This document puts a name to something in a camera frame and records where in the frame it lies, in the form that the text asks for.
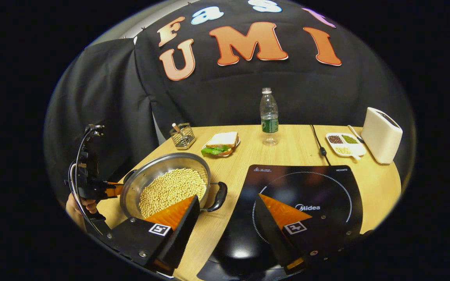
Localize clear plastic water bottle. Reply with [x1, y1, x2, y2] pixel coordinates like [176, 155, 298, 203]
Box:
[259, 87, 279, 146]

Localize soybeans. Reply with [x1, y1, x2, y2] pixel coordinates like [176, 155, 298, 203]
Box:
[139, 168, 207, 219]

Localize black cooktop power cable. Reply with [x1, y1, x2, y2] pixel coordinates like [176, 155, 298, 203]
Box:
[310, 124, 331, 167]

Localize white toaster cable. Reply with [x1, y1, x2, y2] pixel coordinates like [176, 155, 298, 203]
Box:
[347, 124, 364, 143]

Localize small white plate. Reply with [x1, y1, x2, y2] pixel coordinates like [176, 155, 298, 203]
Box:
[202, 136, 241, 158]

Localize steel pot with black handles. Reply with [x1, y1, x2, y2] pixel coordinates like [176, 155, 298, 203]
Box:
[119, 152, 229, 221]

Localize row of black cloth clips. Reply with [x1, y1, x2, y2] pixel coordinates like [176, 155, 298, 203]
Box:
[123, 1, 192, 39]

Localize black induction cooktop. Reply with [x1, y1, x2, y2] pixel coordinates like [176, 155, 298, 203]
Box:
[197, 164, 364, 281]

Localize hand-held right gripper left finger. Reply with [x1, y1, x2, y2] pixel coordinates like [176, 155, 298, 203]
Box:
[105, 194, 202, 274]

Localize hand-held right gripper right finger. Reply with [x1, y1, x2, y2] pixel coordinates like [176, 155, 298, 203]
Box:
[254, 193, 367, 274]

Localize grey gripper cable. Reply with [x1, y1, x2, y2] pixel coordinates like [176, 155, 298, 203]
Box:
[68, 124, 106, 236]

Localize white sectioned plate with beans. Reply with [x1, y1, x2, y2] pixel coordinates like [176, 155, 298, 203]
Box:
[325, 132, 367, 161]

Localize white toaster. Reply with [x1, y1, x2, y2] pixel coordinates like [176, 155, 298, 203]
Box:
[361, 107, 404, 165]

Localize black backdrop cloth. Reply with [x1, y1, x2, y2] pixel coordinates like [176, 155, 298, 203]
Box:
[45, 0, 417, 196]

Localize wire basket holder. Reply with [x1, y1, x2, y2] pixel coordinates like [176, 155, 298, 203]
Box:
[169, 123, 196, 151]

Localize sandwich with lettuce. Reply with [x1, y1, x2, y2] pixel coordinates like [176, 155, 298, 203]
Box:
[201, 132, 239, 156]

